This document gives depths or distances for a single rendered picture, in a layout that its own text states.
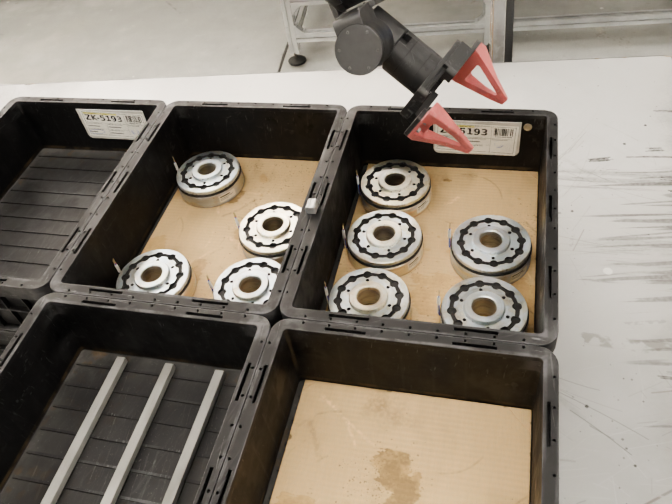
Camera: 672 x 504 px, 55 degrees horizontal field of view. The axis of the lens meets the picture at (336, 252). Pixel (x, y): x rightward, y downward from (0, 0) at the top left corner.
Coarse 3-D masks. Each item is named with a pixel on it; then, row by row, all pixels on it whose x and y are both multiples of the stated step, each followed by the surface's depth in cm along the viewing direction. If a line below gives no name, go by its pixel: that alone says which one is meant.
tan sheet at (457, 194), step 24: (432, 168) 100; (456, 168) 99; (360, 192) 98; (432, 192) 96; (456, 192) 95; (480, 192) 95; (504, 192) 94; (528, 192) 93; (360, 216) 94; (432, 216) 92; (456, 216) 92; (504, 216) 91; (528, 216) 90; (432, 240) 89; (432, 264) 86; (408, 288) 84; (432, 288) 84; (528, 288) 82; (432, 312) 81
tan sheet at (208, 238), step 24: (264, 168) 105; (288, 168) 104; (312, 168) 103; (240, 192) 101; (264, 192) 101; (288, 192) 100; (168, 216) 100; (192, 216) 99; (216, 216) 98; (240, 216) 98; (168, 240) 96; (192, 240) 95; (216, 240) 95; (192, 264) 92; (216, 264) 91
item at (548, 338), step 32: (352, 128) 93; (320, 192) 84; (320, 224) 81; (544, 256) 72; (288, 288) 74; (544, 288) 69; (320, 320) 70; (352, 320) 69; (384, 320) 69; (544, 320) 66
